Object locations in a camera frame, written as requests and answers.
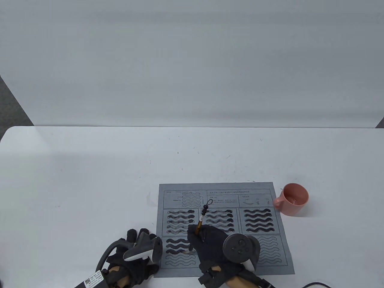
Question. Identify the person's left hand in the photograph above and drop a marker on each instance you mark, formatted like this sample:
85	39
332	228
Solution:
139	270

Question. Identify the person's right hand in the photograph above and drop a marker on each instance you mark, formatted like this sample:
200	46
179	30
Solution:
210	246

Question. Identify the brown Chinese brush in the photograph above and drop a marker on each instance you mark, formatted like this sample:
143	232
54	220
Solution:
200	222

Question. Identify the grey water writing practice cloth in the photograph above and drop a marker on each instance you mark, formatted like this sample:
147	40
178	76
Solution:
180	271

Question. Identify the person's left forearm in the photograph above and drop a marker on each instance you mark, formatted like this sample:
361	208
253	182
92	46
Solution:
123	282

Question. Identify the person's right forearm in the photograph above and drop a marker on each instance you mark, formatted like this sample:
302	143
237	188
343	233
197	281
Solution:
240	283

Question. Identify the grey and white left controller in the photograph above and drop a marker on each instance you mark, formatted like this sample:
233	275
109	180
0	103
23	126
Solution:
157	249

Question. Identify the grey and white controller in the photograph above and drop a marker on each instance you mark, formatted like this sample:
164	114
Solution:
238	247
157	249

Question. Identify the grey and white right controller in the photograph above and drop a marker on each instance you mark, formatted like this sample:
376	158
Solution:
238	247

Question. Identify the pink mug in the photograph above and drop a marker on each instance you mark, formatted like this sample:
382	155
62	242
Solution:
295	207

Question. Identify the white backdrop panel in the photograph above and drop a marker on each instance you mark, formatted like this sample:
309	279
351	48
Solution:
192	60

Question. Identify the black labelled left wrist camera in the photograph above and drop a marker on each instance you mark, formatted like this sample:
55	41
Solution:
93	280

